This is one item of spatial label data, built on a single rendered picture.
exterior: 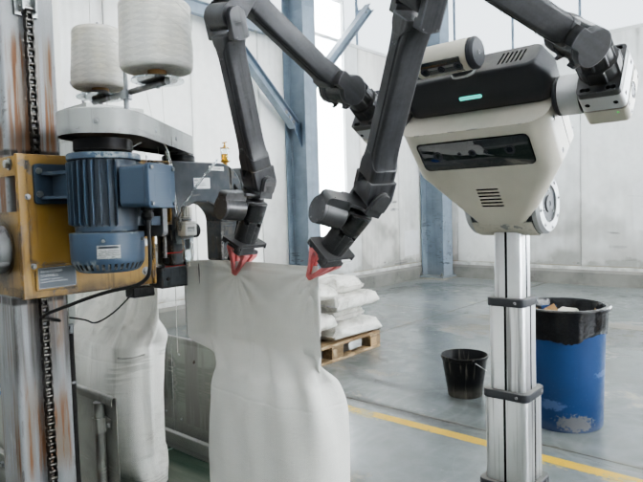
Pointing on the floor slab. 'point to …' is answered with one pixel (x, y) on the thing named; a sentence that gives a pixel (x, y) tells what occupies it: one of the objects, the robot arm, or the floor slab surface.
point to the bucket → (464, 372)
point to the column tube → (14, 76)
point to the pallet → (334, 351)
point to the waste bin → (571, 363)
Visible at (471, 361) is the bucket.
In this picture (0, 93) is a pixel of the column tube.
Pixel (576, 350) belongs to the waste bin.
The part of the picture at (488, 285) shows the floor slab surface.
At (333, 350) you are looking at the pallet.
